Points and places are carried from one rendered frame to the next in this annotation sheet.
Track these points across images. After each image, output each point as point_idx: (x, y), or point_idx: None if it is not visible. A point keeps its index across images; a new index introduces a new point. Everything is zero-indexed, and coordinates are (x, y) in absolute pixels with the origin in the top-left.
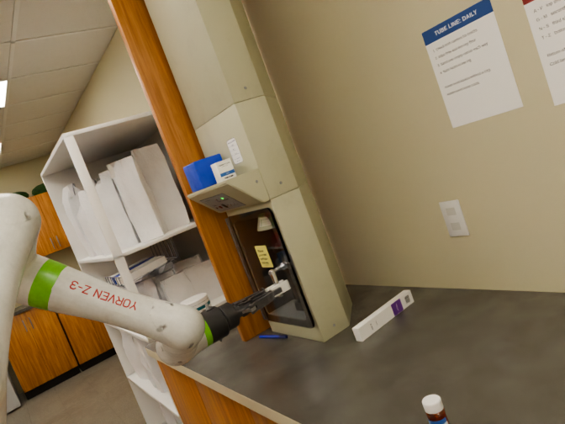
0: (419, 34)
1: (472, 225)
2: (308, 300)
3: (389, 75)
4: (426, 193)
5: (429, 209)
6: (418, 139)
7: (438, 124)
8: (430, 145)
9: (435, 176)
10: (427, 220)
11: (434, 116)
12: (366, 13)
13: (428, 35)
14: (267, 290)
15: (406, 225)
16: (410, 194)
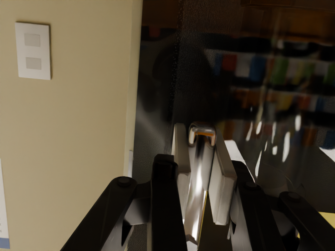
0: (13, 249)
1: (8, 35)
2: (130, 40)
3: (66, 234)
4: (69, 95)
5: (73, 73)
6: (54, 163)
7: (19, 168)
8: (39, 151)
9: (46, 114)
10: (83, 57)
11: (22, 177)
12: None
13: (2, 244)
14: (214, 209)
15: (127, 59)
16: (97, 101)
